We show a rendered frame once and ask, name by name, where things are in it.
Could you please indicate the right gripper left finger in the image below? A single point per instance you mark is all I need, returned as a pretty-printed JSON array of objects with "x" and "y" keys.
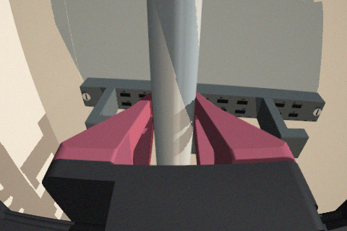
[{"x": 116, "y": 138}]

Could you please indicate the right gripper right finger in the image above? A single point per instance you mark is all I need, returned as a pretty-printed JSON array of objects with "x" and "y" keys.
[{"x": 234, "y": 141}]

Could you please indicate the dark grey wall rack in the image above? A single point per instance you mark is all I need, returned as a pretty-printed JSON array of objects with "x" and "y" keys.
[{"x": 269, "y": 106}]

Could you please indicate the grey metal bar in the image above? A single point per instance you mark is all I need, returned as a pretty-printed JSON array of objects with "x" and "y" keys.
[{"x": 174, "y": 44}]

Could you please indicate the tan wall panel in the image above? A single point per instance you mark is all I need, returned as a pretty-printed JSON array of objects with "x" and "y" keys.
[{"x": 278, "y": 44}]

